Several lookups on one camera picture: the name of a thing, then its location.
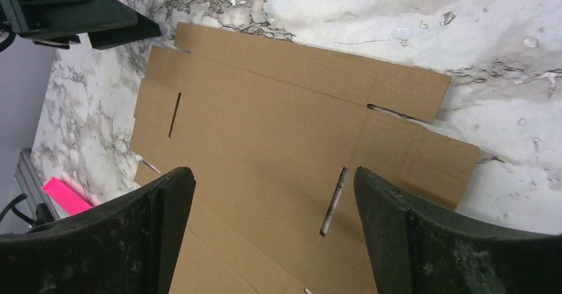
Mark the brown cardboard box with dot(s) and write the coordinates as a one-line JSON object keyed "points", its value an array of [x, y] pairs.
{"points": [[273, 132]]}

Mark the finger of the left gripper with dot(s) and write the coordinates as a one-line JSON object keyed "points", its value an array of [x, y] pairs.
{"points": [[53, 18], [145, 28]]}

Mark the pink rectangular stick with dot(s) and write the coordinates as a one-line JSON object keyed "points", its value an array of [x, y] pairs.
{"points": [[67, 196]]}

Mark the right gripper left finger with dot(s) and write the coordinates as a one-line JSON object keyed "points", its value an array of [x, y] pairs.
{"points": [[127, 245]]}

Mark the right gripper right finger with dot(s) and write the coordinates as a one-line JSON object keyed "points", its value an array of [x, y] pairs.
{"points": [[417, 246]]}

